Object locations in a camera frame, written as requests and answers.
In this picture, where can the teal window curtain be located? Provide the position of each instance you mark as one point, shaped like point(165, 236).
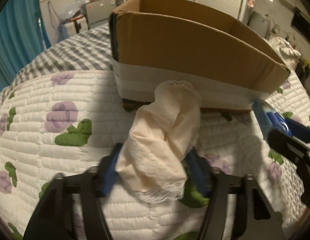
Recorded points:
point(22, 36)

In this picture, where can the white clothes pile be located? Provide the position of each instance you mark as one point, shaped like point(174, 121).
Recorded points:
point(290, 55)

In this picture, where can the black range hood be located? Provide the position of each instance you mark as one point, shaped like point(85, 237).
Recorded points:
point(301, 24)

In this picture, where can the blue tissue pack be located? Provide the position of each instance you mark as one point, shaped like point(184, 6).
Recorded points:
point(268, 119)

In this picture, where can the white floral quilt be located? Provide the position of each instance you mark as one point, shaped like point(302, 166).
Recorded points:
point(65, 123)

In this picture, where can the brown cardboard box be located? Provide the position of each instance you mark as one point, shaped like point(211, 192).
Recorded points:
point(224, 60)

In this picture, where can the white suitcase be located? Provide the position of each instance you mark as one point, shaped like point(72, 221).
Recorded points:
point(73, 27)

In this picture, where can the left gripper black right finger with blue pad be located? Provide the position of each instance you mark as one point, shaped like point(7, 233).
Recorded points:
point(254, 216)

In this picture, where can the grey small fridge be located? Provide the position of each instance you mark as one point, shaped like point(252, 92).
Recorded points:
point(98, 12)

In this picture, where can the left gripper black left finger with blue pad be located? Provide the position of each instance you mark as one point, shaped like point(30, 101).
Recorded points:
point(54, 217)

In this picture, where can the grey washing machine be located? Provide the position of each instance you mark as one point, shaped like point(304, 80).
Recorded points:
point(260, 24)

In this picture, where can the cream knotted towel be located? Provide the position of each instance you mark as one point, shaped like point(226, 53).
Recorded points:
point(161, 135)

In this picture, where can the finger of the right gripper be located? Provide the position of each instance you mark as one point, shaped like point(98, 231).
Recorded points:
point(299, 130)
point(292, 149)

